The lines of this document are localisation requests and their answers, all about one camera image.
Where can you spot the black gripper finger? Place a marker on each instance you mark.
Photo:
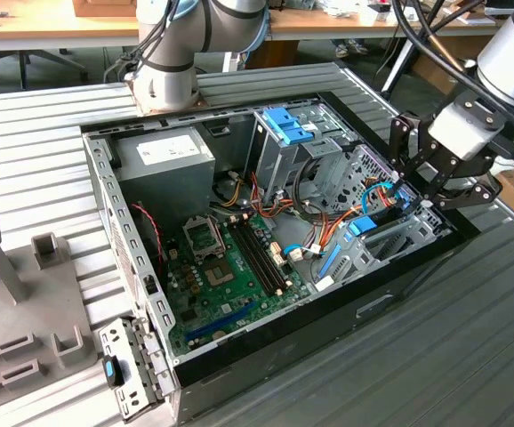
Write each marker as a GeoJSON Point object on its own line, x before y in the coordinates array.
{"type": "Point", "coordinates": [401, 133]}
{"type": "Point", "coordinates": [475, 193]}

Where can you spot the hard disk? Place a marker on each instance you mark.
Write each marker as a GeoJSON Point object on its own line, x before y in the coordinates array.
{"type": "Point", "coordinates": [363, 225]}

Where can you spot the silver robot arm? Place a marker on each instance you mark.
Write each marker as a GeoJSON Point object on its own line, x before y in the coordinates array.
{"type": "Point", "coordinates": [512, 66]}

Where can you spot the metal disk bay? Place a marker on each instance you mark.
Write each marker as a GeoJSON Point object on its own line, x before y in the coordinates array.
{"type": "Point", "coordinates": [355, 260]}

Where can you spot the large brown cardboard sheet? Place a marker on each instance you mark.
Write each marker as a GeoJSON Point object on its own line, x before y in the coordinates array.
{"type": "Point", "coordinates": [430, 78]}

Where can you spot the black stand pole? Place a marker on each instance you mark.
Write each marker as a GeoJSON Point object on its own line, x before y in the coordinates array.
{"type": "Point", "coordinates": [399, 69]}

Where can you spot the seated person's shoes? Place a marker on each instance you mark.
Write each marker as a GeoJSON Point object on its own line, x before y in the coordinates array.
{"type": "Point", "coordinates": [350, 48]}

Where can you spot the blue drive cage latch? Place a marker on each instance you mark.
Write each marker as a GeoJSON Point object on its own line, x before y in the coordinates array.
{"type": "Point", "coordinates": [283, 126]}

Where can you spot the metal optical drive cage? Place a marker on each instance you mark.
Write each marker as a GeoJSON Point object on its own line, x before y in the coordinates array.
{"type": "Point", "coordinates": [275, 164]}

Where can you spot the black RAM slot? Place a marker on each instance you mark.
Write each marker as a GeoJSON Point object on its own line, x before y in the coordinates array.
{"type": "Point", "coordinates": [257, 258]}
{"type": "Point", "coordinates": [251, 260]}
{"type": "Point", "coordinates": [270, 252]}
{"type": "Point", "coordinates": [263, 255]}

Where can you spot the black open PC case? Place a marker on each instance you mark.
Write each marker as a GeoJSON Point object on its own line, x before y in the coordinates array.
{"type": "Point", "coordinates": [328, 329]}

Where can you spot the CPU socket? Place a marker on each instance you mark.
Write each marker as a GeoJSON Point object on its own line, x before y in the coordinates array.
{"type": "Point", "coordinates": [201, 238]}

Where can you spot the black square chipset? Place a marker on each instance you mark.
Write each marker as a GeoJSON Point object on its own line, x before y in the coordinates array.
{"type": "Point", "coordinates": [219, 273]}

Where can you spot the grey power supply unit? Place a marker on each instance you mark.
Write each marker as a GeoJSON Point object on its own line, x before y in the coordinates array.
{"type": "Point", "coordinates": [168, 182]}

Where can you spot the green motherboard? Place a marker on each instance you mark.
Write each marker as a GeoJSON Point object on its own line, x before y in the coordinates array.
{"type": "Point", "coordinates": [212, 307]}

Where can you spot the blue expansion slot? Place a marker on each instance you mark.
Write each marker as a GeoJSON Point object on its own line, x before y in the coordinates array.
{"type": "Point", "coordinates": [221, 322]}

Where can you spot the brown cardboard box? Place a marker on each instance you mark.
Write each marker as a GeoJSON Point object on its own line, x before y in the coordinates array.
{"type": "Point", "coordinates": [101, 8]}

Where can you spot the metal expansion card retainer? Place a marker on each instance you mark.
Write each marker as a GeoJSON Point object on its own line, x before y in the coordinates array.
{"type": "Point", "coordinates": [146, 351]}

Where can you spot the wooden office desk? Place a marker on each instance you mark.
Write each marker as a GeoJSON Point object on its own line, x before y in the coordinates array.
{"type": "Point", "coordinates": [61, 29]}

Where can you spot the blue black retainer latch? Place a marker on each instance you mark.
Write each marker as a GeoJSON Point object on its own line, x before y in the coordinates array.
{"type": "Point", "coordinates": [110, 371]}

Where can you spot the black office chair base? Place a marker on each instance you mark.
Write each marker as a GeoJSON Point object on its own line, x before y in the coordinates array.
{"type": "Point", "coordinates": [22, 73]}

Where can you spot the grey parts rack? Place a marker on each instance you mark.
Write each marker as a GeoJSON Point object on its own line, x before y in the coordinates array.
{"type": "Point", "coordinates": [39, 302]}

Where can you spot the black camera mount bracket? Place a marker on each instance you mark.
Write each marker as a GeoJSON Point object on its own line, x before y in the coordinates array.
{"type": "Point", "coordinates": [481, 109]}

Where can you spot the brown square base plate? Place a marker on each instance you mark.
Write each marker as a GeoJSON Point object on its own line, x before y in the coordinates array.
{"type": "Point", "coordinates": [200, 106]}

